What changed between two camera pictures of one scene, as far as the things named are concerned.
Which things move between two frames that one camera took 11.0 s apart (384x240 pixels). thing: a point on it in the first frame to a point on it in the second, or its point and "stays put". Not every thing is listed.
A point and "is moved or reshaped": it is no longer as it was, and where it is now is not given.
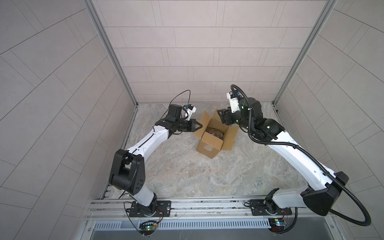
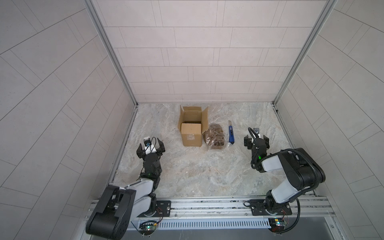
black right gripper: (226, 113) to (249, 141)
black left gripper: (190, 124) to (139, 153)
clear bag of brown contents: (215, 132) is moved or reshaped
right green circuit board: (277, 224) stays put
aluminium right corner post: (328, 7) stays put
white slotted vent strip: (245, 223) stays put
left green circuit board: (147, 226) stays put
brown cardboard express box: (214, 136) is moved or reshaped
